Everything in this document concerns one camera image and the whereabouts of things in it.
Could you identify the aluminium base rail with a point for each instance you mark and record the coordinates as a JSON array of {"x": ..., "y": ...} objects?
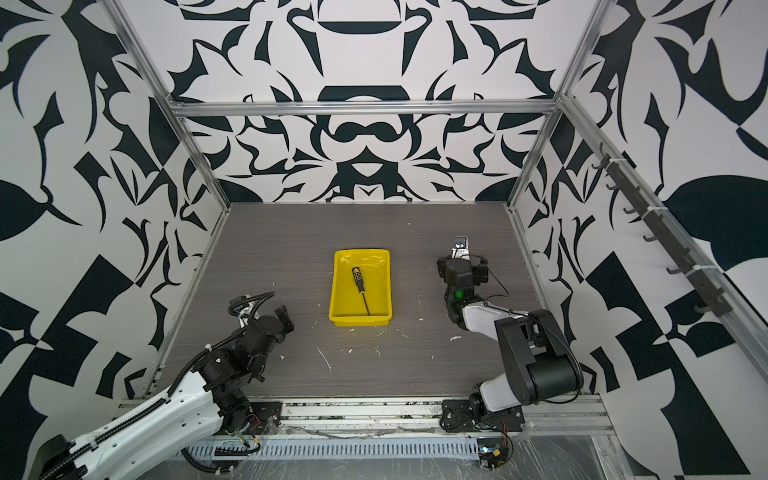
[{"x": 372, "y": 417}]

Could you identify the black yellow screwdriver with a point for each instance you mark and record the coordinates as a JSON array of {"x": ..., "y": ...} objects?
[{"x": 360, "y": 285}]

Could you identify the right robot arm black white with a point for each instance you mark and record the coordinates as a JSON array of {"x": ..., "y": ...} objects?
[{"x": 538, "y": 363}]

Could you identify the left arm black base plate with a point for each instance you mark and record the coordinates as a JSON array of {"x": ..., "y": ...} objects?
[{"x": 263, "y": 417}]

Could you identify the white slotted cable duct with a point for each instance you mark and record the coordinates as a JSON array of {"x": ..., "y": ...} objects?
[{"x": 461, "y": 448}]

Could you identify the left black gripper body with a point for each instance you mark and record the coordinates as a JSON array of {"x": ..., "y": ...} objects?
[{"x": 285, "y": 326}]

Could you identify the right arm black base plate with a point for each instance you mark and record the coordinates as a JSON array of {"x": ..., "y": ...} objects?
[{"x": 470, "y": 415}]

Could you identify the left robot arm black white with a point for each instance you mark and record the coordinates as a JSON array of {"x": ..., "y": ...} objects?
[{"x": 205, "y": 398}]

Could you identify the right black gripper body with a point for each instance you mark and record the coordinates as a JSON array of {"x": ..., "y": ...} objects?
[{"x": 446, "y": 266}]

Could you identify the yellow plastic bin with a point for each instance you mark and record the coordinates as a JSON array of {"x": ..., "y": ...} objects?
[{"x": 346, "y": 307}]

